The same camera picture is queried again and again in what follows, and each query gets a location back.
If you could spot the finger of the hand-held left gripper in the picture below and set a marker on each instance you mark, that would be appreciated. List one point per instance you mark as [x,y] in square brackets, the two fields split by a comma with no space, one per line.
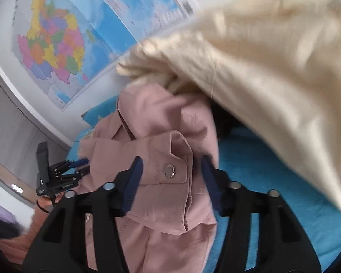
[74,176]
[79,162]

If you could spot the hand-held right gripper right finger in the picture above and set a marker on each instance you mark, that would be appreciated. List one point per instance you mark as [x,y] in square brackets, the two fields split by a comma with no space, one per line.
[213,187]

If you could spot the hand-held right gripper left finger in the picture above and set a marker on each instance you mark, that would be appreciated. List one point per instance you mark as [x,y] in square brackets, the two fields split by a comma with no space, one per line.
[132,184]

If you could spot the pink jacket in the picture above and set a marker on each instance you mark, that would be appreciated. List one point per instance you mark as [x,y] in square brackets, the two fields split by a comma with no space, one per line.
[159,119]

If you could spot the blue floral bed sheet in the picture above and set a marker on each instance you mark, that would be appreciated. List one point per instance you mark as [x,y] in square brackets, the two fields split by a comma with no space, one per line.
[258,190]

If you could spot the grey wooden door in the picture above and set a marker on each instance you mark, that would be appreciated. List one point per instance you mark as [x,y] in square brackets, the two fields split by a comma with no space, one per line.
[11,125]

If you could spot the purple cloth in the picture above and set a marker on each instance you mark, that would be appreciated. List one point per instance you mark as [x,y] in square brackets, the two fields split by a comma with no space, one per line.
[0,212]

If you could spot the black garment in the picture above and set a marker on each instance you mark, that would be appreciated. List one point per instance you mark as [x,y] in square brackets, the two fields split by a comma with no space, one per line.
[224,119]

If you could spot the cream garment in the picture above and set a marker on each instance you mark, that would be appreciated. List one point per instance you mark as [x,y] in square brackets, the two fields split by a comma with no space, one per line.
[258,62]

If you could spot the colourful wall map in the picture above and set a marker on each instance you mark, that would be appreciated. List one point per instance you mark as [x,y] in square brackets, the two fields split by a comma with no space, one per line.
[74,34]

